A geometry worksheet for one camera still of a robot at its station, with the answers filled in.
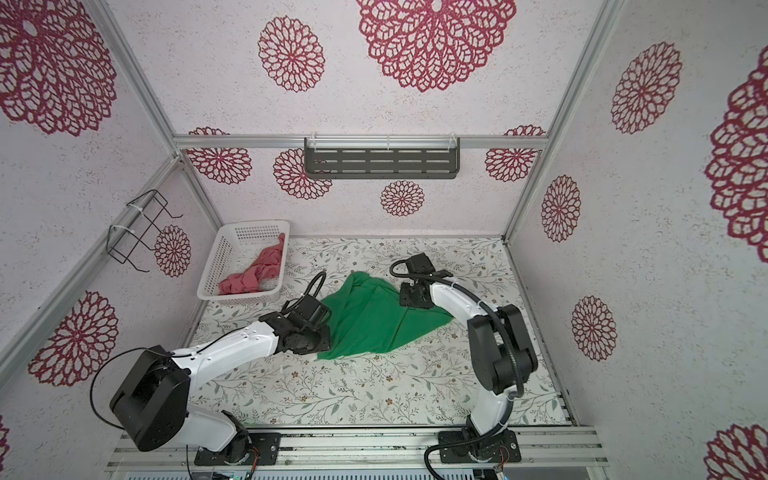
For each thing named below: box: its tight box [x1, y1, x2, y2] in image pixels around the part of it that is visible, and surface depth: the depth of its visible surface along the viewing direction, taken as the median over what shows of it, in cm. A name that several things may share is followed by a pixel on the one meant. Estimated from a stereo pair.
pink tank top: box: [218, 233, 285, 295], surface depth 102 cm
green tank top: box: [318, 271, 454, 360], surface depth 98 cm
